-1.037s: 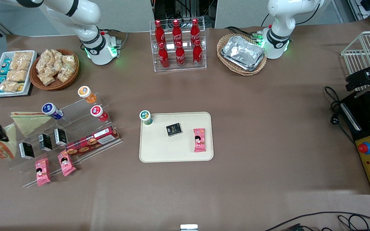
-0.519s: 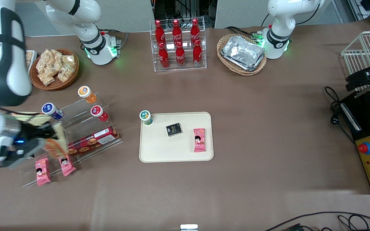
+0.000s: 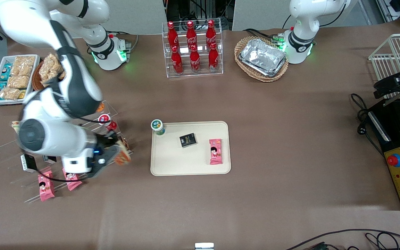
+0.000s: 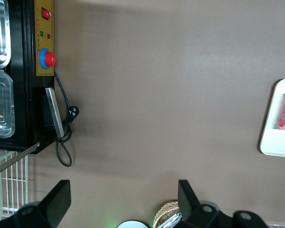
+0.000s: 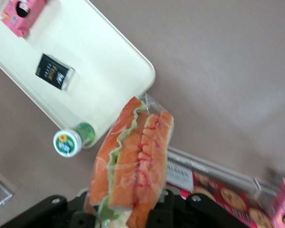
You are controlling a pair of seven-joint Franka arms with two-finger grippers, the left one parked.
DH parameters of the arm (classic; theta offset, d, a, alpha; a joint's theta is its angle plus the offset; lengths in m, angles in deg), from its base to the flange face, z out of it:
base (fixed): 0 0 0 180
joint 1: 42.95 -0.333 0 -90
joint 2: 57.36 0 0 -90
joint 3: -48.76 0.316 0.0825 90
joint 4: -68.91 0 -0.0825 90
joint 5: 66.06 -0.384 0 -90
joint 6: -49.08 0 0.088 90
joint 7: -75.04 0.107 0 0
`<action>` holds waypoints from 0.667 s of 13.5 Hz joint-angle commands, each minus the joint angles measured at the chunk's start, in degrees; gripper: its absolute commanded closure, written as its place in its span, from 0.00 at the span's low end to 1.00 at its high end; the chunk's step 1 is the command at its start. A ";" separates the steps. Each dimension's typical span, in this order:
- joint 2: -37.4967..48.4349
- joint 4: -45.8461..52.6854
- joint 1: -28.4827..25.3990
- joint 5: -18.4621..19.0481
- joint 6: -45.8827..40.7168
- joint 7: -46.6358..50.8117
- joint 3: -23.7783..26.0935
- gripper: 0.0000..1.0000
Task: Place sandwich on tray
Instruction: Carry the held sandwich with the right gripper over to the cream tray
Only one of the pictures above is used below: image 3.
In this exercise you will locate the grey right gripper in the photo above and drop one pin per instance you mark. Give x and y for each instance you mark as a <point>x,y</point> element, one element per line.
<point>105,141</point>

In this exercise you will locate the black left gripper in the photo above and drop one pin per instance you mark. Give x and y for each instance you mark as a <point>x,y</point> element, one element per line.
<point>390,83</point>

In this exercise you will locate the sandwich packet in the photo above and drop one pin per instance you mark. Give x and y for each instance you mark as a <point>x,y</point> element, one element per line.
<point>124,159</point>
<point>126,144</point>
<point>15,126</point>

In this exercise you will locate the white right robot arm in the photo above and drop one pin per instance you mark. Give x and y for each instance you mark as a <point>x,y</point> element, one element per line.
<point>71,86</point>

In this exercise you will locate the cream plastic serving tray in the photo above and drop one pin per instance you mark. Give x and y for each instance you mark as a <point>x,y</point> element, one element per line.
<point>193,163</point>

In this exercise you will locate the aluminium foil tray stack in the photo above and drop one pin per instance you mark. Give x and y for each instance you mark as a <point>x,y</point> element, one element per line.
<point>262,57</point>

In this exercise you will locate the grey metal strip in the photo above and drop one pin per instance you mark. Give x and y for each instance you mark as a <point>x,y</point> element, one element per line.
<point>392,100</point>

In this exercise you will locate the red lidded cup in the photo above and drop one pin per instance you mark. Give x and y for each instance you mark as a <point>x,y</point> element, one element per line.
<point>104,119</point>
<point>112,126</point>

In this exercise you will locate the small orange item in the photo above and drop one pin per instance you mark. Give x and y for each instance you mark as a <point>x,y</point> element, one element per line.
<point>100,107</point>

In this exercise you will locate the black power plug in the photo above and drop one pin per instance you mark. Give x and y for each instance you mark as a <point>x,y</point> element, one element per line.
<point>362,130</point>

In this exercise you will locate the green lidded cup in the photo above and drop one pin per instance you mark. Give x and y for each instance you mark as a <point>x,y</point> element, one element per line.
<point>157,125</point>

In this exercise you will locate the pink snack packet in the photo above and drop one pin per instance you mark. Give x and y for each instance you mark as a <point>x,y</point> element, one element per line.
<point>46,187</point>
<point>72,181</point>
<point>216,152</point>

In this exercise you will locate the black and white box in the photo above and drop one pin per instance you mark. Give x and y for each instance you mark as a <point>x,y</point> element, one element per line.
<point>50,159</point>
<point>28,163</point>

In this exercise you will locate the small black packet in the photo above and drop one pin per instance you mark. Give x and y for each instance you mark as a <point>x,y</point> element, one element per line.
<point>188,140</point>

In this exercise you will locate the black food warmer appliance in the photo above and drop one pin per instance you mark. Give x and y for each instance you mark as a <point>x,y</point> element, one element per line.
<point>399,173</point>

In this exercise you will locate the clear acrylic display shelf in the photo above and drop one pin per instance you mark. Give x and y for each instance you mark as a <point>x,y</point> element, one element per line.
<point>12,149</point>

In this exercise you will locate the dark brown round basket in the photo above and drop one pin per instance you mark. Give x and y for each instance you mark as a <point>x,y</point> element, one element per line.
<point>36,81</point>

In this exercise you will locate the tan snack bag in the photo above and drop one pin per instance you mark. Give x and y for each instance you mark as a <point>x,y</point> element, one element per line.
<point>18,82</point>
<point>9,93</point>
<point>50,67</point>
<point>24,64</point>

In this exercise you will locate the clear acrylic bottle rack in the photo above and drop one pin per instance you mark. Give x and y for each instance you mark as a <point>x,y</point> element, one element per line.
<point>193,74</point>

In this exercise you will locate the red cola bottle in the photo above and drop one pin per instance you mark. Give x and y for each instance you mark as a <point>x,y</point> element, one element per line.
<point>172,33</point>
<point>190,33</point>
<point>214,57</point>
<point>176,60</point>
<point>210,31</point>
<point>195,59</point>

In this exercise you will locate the woven wicker basket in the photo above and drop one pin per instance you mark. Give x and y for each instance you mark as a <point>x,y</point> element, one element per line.
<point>260,78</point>

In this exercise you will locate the blue snack packet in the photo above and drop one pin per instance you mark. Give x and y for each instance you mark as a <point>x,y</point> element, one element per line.
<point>5,72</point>
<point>0,91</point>

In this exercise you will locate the small silver device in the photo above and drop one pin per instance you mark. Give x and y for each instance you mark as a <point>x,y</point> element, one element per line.
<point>204,246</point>

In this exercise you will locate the dark equipment cabinet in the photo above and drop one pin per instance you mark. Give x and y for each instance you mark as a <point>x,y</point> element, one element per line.
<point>200,10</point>

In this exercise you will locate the metal frame equipment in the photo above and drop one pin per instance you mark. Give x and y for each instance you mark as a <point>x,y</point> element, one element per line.
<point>398,8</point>

